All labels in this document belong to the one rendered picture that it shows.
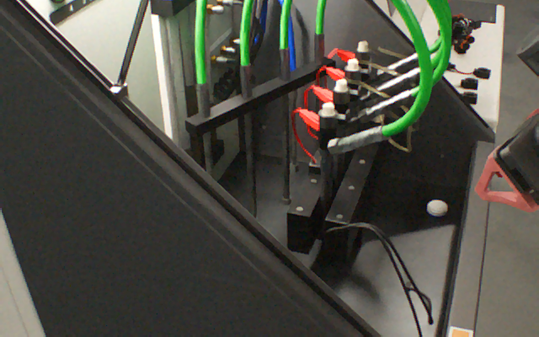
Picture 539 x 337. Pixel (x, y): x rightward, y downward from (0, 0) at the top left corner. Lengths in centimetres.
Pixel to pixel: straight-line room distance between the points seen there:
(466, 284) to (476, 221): 15
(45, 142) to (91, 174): 6
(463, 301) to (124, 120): 53
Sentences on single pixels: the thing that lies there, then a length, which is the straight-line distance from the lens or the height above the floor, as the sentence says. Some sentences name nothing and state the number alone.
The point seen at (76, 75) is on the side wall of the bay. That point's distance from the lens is 62.
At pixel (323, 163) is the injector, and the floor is 105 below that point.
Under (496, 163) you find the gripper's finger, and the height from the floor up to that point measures 127.
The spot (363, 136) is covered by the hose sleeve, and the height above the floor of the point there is 118.
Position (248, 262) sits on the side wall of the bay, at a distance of 64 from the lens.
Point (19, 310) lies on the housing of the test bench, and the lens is 94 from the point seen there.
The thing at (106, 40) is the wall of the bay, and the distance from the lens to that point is 88.
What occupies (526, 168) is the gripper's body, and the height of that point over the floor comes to 128.
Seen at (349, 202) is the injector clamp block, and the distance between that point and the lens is 101.
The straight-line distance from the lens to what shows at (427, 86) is 71.
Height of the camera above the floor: 159
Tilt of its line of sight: 33 degrees down
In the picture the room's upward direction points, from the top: 2 degrees counter-clockwise
